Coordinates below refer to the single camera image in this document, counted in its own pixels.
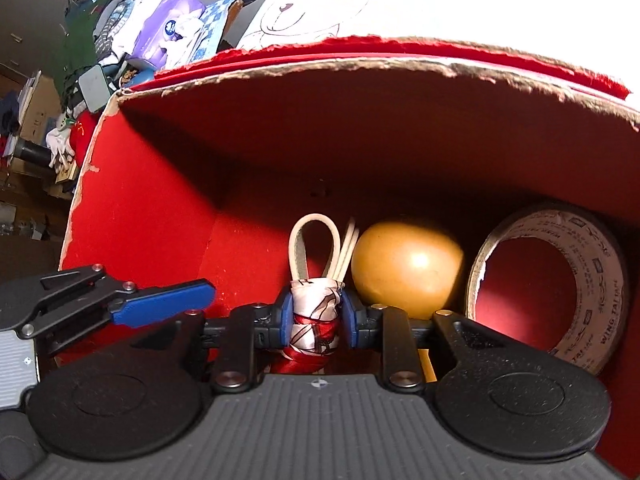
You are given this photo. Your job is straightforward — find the purple tissue pack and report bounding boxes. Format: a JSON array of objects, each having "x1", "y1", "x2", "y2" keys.
[{"x1": 132, "y1": 0, "x2": 207, "y2": 68}]

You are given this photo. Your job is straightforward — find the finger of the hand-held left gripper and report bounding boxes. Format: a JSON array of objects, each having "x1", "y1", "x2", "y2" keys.
[
  {"x1": 37, "y1": 264, "x2": 137, "y2": 313},
  {"x1": 17, "y1": 279, "x2": 217, "y2": 358}
]

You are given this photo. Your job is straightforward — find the green cloth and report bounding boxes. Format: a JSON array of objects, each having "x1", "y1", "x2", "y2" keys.
[{"x1": 54, "y1": 0, "x2": 120, "y2": 97}]

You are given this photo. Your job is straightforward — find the black cylinder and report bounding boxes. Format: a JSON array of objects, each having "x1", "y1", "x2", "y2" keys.
[{"x1": 12, "y1": 142, "x2": 53, "y2": 167}]

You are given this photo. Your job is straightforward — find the brown gourd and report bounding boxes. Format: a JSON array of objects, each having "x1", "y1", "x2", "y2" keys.
[{"x1": 351, "y1": 219, "x2": 465, "y2": 320}]

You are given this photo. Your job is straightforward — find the grey square device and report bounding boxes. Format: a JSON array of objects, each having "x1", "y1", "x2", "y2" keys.
[{"x1": 77, "y1": 66, "x2": 113, "y2": 111}]

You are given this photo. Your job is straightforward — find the blue checkered cloth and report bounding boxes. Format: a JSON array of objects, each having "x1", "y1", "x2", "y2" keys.
[{"x1": 192, "y1": 0, "x2": 259, "y2": 58}]

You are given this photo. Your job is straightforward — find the white strap with red scarf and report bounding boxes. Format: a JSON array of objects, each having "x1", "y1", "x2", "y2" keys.
[{"x1": 270, "y1": 213, "x2": 361, "y2": 375}]

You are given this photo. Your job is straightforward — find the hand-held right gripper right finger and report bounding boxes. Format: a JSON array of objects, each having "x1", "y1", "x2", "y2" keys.
[{"x1": 341, "y1": 292, "x2": 506, "y2": 392}]

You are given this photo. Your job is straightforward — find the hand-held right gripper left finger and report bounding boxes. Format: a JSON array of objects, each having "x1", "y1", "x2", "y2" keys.
[{"x1": 131, "y1": 292, "x2": 296, "y2": 395}]

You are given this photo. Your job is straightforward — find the brown cardboard carton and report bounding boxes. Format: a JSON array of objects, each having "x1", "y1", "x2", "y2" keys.
[{"x1": 17, "y1": 75, "x2": 63, "y2": 146}]

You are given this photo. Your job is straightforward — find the white crumpled cloth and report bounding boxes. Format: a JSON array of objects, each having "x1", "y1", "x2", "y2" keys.
[{"x1": 46, "y1": 127, "x2": 77, "y2": 172}]

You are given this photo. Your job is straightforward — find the red cardboard box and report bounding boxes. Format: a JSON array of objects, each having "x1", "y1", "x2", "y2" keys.
[{"x1": 57, "y1": 35, "x2": 640, "y2": 480}]

